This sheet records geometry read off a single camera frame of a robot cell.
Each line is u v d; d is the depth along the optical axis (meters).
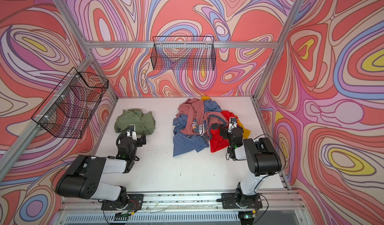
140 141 0.78
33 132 0.59
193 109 0.98
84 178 0.45
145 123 0.99
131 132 0.76
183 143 0.91
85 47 0.88
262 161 0.47
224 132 0.87
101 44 0.90
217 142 0.92
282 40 0.86
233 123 0.80
